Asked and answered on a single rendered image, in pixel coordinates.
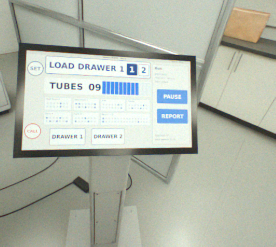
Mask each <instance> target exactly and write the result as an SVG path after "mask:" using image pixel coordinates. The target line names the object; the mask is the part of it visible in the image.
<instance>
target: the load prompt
mask: <svg viewBox="0 0 276 247"><path fill-rule="evenodd" d="M45 74H65V75H78V76H101V77H124V78H135V79H151V62H146V61H128V60H111V59H93V58H76V57H67V56H49V55H46V57H45Z"/></svg>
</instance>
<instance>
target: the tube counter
mask: <svg viewBox="0 0 276 247"><path fill-rule="evenodd" d="M88 95H121V96H139V97H151V83H150V82H137V81H112V80H88Z"/></svg>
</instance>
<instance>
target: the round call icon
mask: <svg viewBox="0 0 276 247"><path fill-rule="evenodd" d="M41 133H42V123H24V138H23V140H41Z"/></svg>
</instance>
